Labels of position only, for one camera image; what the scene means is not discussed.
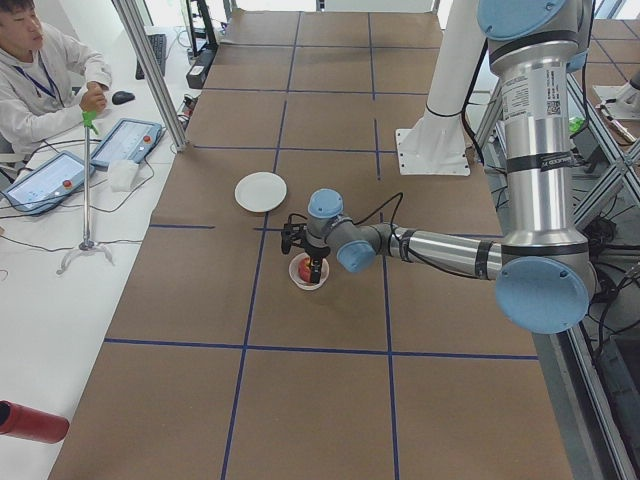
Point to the blue teach pendant tablet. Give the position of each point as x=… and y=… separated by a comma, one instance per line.
x=48, y=185
x=129, y=139

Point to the aluminium frame post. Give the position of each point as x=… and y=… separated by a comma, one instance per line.
x=133, y=24

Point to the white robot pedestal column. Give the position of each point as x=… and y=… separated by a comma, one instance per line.
x=435, y=145

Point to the white tissue pack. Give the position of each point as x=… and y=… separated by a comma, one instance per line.
x=121, y=175

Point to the seated man in grey hoodie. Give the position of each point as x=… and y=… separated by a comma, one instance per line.
x=48, y=79

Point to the metal stand with green clip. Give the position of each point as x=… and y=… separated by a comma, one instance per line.
x=87, y=246

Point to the white bowl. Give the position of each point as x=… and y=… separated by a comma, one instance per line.
x=307, y=286

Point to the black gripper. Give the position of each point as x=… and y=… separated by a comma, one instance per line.
x=315, y=251

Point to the white round plate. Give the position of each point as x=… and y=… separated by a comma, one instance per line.
x=260, y=192

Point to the red cylinder bottle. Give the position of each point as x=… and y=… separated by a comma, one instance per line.
x=30, y=424

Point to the black computer mouse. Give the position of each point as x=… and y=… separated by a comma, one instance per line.
x=121, y=97

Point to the black box on table edge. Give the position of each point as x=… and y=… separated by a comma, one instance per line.
x=197, y=74

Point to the red yellow apple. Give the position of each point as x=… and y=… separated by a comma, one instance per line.
x=304, y=270

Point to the blue teach pendant tablet far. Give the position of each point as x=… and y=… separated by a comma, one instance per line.
x=129, y=139

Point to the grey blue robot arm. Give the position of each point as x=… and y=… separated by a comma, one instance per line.
x=543, y=276

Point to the blue teach pendant tablet near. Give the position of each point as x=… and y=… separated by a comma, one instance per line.
x=48, y=185

